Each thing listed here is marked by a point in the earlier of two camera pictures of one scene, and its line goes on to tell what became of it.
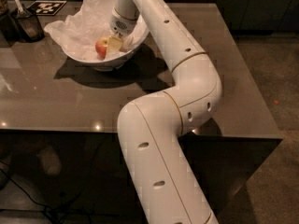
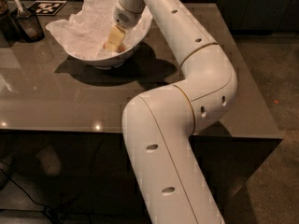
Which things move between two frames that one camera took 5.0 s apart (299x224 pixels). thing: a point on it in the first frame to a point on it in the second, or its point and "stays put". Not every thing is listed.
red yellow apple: (101, 48) to (121, 48)
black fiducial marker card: (47, 7) stays put
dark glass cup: (30, 25) stays put
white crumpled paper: (78, 32) stays put
